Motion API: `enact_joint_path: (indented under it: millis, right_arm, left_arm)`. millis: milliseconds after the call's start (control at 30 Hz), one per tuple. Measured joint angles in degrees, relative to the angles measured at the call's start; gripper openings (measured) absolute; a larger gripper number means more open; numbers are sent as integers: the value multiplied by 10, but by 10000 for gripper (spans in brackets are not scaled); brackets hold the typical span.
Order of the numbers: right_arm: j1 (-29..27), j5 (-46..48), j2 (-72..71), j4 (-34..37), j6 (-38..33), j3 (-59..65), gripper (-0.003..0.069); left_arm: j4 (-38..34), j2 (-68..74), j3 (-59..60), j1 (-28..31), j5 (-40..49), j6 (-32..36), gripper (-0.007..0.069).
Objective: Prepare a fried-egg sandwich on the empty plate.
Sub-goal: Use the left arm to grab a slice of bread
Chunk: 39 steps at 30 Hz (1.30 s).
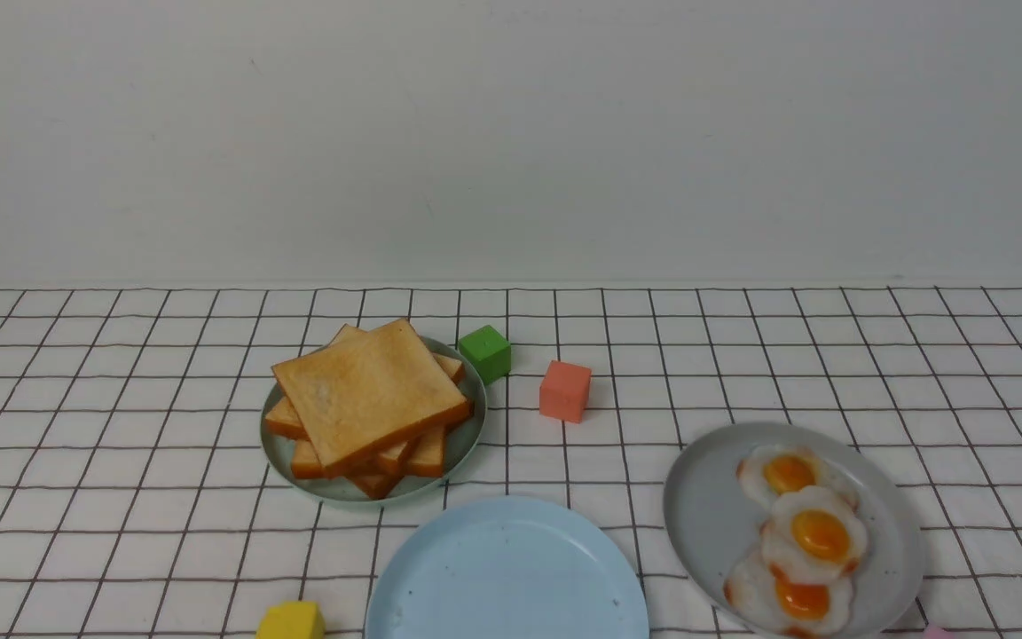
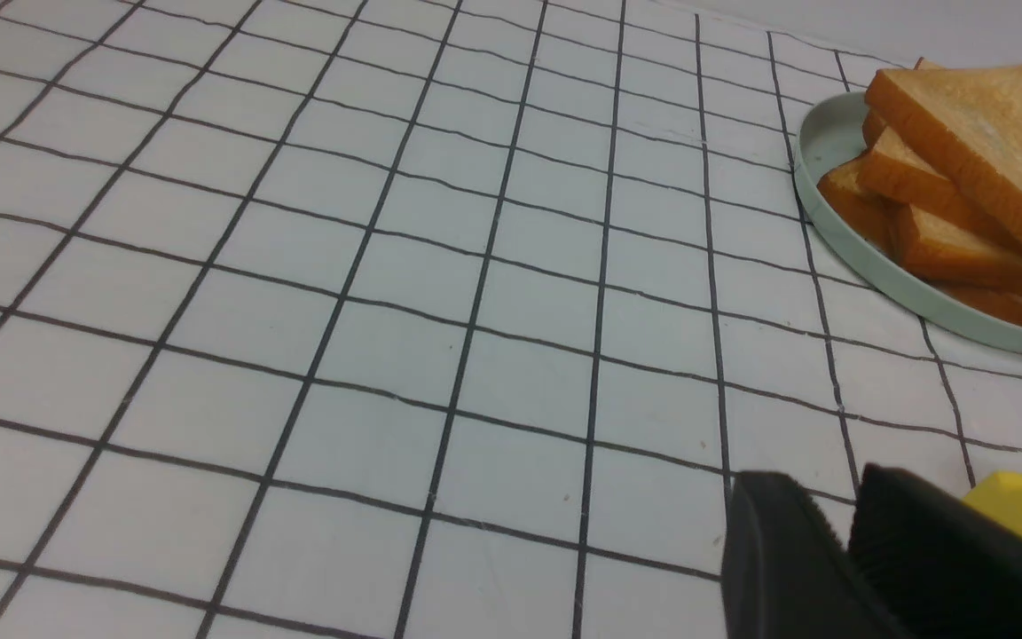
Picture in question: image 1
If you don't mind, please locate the salmon cube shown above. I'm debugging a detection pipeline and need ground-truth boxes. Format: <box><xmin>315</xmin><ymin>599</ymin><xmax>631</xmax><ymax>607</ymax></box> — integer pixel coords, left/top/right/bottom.
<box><xmin>539</xmin><ymin>360</ymin><xmax>592</xmax><ymax>423</ymax></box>

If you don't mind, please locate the light blue plate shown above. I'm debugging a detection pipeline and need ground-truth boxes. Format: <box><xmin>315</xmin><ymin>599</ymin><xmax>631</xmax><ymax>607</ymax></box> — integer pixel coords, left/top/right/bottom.
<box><xmin>364</xmin><ymin>496</ymin><xmax>650</xmax><ymax>638</ymax></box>

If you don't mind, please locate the yellow cube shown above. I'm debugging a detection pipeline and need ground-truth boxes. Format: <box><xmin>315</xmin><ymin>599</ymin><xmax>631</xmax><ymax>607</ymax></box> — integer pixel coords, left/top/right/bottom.
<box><xmin>256</xmin><ymin>600</ymin><xmax>327</xmax><ymax>639</ymax></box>

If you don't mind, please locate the green plate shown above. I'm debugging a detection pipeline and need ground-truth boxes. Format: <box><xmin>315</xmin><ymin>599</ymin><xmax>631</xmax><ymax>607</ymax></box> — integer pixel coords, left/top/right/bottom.
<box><xmin>260</xmin><ymin>338</ymin><xmax>487</xmax><ymax>509</ymax></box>

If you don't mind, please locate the grey plate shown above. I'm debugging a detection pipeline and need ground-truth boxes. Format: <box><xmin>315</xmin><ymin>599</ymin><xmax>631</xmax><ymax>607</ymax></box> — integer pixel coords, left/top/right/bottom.
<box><xmin>664</xmin><ymin>423</ymin><xmax>928</xmax><ymax>638</ymax></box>

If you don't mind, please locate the fried egg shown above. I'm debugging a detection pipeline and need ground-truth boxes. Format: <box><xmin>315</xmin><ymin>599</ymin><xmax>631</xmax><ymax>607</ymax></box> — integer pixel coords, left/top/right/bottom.
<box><xmin>735</xmin><ymin>444</ymin><xmax>860</xmax><ymax>512</ymax></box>
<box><xmin>723</xmin><ymin>547</ymin><xmax>854</xmax><ymax>638</ymax></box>
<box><xmin>759</xmin><ymin>485</ymin><xmax>869</xmax><ymax>586</ymax></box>

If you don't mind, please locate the green cube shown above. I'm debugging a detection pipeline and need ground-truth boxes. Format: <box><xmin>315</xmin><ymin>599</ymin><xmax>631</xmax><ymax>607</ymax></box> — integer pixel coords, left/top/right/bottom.
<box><xmin>458</xmin><ymin>325</ymin><xmax>512</xmax><ymax>385</ymax></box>

